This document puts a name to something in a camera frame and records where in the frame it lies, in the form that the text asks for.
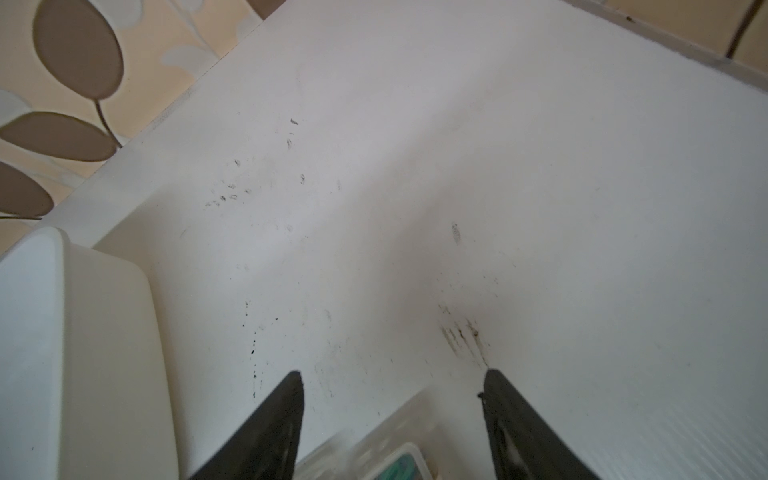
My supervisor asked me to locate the white plastic tray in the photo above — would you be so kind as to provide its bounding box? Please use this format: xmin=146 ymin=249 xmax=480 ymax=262
xmin=1 ymin=227 xmax=179 ymax=479

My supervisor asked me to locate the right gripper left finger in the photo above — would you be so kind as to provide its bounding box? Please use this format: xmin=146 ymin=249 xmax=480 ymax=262
xmin=192 ymin=371 xmax=305 ymax=480

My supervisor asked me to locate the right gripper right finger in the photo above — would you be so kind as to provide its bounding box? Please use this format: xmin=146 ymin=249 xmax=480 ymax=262
xmin=478 ymin=369 xmax=597 ymax=479

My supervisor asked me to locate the eleventh paper clip box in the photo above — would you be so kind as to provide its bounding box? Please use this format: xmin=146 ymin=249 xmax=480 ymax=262
xmin=293 ymin=387 xmax=462 ymax=479

